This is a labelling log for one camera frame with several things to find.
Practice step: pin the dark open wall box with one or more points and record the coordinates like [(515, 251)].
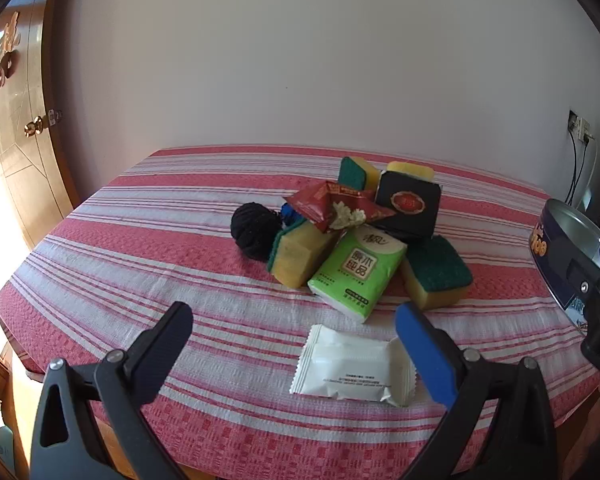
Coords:
[(573, 120)]

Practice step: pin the green tissue pack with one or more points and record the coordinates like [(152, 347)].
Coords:
[(352, 270)]

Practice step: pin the red packet white flower print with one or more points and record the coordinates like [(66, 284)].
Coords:
[(352, 210)]

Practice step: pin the brown door frame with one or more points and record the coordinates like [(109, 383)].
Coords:
[(60, 85)]

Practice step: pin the black gift box red emblem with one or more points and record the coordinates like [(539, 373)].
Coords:
[(410, 205)]

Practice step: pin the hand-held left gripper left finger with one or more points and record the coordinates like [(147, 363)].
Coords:
[(172, 330)]

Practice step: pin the red striped tablecloth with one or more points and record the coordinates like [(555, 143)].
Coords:
[(130, 240)]

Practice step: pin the brass door knob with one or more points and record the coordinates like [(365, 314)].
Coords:
[(34, 126)]

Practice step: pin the black yarn ball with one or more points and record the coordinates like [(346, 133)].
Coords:
[(252, 230)]

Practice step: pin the yellow green scouring sponge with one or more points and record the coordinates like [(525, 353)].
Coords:
[(295, 255), (410, 169), (435, 270), (352, 172)]

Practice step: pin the small blue object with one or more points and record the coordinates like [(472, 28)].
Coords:
[(291, 215)]

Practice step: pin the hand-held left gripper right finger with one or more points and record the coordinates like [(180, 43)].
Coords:
[(420, 345)]

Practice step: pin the red door decoration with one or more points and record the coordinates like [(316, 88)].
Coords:
[(5, 62)]

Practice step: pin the light wooden door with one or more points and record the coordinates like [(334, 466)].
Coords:
[(20, 160)]

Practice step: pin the beige wall socket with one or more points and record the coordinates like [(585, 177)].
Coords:
[(585, 130)]

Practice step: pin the round dark blue metal tin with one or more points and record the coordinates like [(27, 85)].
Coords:
[(555, 255)]

